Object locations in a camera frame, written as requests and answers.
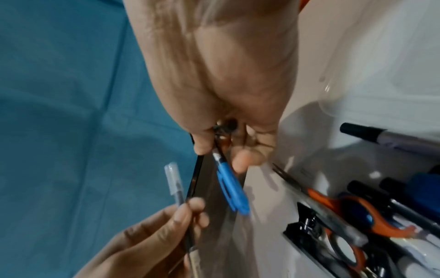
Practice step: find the black stapler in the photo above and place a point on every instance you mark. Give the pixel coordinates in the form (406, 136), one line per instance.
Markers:
(302, 230)

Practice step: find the black capped marker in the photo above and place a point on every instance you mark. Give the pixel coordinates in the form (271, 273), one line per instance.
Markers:
(357, 130)

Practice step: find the person's right hand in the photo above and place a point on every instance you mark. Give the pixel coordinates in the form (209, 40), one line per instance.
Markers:
(220, 68)

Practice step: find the person's left hand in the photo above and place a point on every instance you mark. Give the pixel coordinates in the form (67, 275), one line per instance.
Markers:
(144, 244)

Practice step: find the blue backdrop cloth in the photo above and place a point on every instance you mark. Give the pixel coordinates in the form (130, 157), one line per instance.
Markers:
(68, 122)

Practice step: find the clear plastic lid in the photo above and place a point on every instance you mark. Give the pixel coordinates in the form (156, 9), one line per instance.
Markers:
(378, 95)

